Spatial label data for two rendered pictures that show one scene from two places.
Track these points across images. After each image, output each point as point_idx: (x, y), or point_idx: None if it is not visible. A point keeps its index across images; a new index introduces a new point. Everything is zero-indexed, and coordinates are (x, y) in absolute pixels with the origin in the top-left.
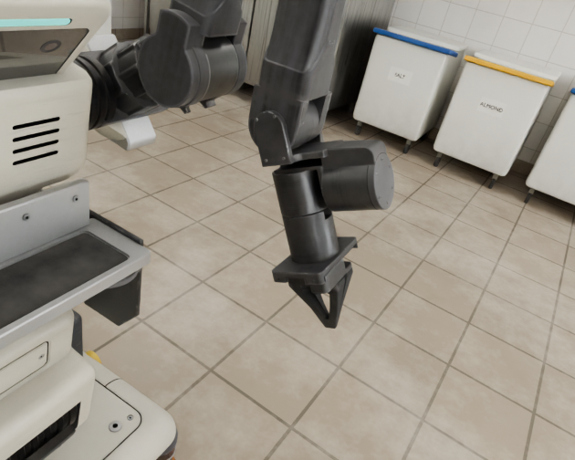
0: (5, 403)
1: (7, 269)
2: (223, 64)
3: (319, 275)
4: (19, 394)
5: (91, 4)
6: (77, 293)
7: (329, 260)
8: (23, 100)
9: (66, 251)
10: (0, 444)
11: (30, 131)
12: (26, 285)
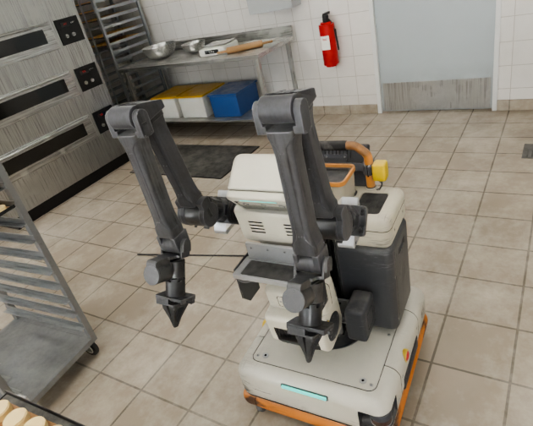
0: (293, 313)
1: (277, 264)
2: (324, 228)
3: (286, 323)
4: (298, 314)
5: (276, 200)
6: (271, 281)
7: (298, 324)
8: (284, 218)
9: (292, 270)
10: (282, 321)
11: (289, 227)
12: (271, 270)
